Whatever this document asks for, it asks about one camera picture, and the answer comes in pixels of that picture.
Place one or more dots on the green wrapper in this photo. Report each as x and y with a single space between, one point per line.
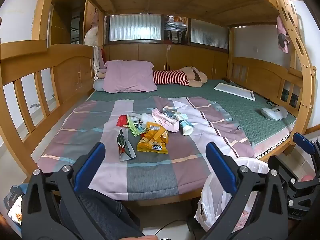
133 127

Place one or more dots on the person's left hand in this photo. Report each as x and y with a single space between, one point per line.
146 237

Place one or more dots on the white tissue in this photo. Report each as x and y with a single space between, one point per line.
146 118

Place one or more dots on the white plastic bag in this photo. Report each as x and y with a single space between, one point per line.
212 200

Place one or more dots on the yellow chip bag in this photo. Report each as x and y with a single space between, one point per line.
152 142

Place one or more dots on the red packet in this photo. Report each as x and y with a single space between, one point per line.
122 120

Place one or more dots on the white flat board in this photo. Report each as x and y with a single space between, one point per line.
235 91

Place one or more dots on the striped stuffed doll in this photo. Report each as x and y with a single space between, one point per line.
172 76

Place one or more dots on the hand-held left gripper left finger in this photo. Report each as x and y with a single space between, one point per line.
92 162

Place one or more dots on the dark silver snack bag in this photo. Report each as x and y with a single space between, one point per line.
123 145

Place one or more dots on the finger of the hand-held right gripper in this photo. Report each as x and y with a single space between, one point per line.
303 142
282 170

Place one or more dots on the grey-blue pillow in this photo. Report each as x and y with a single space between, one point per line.
98 85

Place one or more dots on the wooden bunk bed frame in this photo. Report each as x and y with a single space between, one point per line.
67 72

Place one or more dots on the white oval device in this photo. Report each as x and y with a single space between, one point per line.
273 113

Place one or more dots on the green bed mat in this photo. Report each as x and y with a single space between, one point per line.
237 105

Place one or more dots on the pink wrapper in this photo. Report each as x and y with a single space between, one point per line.
165 123

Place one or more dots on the stack of books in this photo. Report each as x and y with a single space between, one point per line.
176 28

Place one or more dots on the pink pillow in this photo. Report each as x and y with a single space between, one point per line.
127 76

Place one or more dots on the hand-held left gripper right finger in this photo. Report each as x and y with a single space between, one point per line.
220 165

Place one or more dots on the pink hanging cloth bag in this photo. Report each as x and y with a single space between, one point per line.
283 36

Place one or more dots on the hanging white red clothing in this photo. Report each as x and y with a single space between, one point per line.
98 60

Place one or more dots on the plaid pink grey blanket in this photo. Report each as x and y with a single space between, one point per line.
150 175

